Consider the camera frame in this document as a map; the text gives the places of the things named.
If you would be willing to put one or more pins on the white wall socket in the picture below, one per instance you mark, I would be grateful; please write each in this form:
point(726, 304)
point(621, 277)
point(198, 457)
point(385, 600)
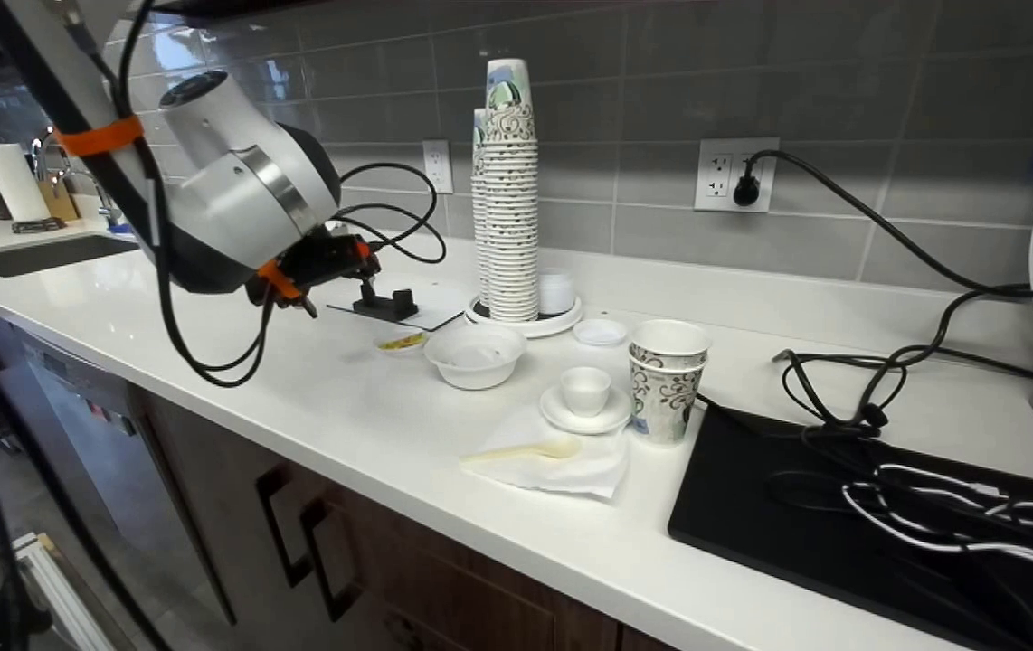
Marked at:
point(717, 176)
point(437, 167)

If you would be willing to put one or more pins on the paper towel roll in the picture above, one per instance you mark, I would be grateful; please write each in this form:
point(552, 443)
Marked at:
point(14, 181)

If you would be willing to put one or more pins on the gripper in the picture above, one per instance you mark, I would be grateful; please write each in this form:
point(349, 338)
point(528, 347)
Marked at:
point(326, 258)

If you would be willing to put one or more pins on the round white tray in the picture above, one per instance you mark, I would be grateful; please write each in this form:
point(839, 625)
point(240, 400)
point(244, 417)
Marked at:
point(562, 321)

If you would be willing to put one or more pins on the white napkin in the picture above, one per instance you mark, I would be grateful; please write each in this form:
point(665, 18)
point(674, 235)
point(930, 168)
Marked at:
point(562, 475)

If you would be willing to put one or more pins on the small white cup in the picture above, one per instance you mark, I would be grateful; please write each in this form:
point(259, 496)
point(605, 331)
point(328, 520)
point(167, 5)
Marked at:
point(585, 389)
point(557, 294)

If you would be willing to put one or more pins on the yellow green food piece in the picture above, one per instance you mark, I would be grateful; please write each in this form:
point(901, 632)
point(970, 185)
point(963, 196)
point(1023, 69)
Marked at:
point(403, 341)

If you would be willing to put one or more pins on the white bowl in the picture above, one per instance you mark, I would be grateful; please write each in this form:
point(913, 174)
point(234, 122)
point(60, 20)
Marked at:
point(444, 362)

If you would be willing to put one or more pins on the sink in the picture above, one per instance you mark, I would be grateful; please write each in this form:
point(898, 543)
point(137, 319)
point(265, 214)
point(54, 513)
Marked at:
point(37, 255)

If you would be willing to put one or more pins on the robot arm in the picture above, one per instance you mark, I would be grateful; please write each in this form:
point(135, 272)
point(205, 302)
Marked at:
point(218, 181)

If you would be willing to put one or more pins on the cream plastic spoon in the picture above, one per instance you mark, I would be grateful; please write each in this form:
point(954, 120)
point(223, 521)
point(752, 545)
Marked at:
point(525, 450)

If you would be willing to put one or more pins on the black holder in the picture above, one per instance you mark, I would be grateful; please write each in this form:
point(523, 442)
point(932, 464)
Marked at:
point(385, 307)

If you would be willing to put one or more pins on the black mat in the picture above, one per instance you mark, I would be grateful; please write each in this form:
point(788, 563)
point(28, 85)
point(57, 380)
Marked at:
point(752, 515)

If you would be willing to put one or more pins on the tall stack of paper cups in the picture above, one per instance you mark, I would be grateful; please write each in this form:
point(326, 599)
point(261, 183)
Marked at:
point(511, 208)

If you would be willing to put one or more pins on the white saucer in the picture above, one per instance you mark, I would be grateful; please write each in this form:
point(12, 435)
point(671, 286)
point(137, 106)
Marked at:
point(562, 416)

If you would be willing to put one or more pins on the stainless dishwasher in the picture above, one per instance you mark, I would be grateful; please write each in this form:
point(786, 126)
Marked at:
point(91, 425)

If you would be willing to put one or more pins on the small white lid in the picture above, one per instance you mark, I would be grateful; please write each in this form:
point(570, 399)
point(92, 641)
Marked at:
point(600, 332)

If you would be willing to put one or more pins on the tap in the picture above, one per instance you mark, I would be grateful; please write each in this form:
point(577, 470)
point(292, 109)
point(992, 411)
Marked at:
point(46, 149)

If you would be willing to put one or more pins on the brown cabinet door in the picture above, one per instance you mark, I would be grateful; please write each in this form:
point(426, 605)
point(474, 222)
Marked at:
point(209, 506)
point(462, 579)

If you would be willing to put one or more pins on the stack of patterned paper cups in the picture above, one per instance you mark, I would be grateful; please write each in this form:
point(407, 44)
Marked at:
point(664, 398)

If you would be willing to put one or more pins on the small white dish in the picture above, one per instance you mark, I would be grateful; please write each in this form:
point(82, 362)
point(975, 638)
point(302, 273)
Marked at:
point(385, 346)

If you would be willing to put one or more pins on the white board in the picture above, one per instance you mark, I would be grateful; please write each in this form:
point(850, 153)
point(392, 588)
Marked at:
point(440, 303)

